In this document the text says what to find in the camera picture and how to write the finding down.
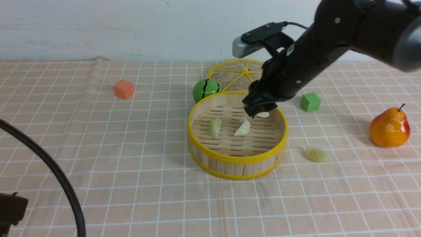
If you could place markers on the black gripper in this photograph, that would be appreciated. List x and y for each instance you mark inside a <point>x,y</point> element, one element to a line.
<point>278,83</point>

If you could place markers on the beige white dumpling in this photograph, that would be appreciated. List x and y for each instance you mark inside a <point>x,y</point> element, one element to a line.
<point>263,114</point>

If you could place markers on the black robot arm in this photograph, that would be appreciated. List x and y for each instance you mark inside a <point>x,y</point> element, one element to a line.
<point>386,31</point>

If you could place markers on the green watermelon toy ball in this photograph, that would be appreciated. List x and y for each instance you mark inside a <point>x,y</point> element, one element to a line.
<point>204,88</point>

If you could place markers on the bamboo steamer lid yellow rim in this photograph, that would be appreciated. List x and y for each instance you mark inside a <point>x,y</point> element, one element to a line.
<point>236,74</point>

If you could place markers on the orange foam cube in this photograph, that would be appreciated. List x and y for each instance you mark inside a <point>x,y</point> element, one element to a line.
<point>123,89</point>

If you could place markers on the green foam cube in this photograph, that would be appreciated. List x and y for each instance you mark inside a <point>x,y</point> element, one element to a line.
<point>310,102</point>

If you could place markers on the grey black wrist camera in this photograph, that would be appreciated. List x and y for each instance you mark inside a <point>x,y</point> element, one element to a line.
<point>268,36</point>

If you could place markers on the orange red toy pear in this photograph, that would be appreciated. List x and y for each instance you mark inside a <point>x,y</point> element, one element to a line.
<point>390,128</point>

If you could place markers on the pale green dumpling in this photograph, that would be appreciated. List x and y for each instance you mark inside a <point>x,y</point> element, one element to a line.
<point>317,155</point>

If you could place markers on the bamboo steamer tray yellow rim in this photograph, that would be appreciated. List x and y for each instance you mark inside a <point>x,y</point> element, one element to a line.
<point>235,158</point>

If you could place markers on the dark brown object corner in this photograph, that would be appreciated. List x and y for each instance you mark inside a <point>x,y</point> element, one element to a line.
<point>12,211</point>

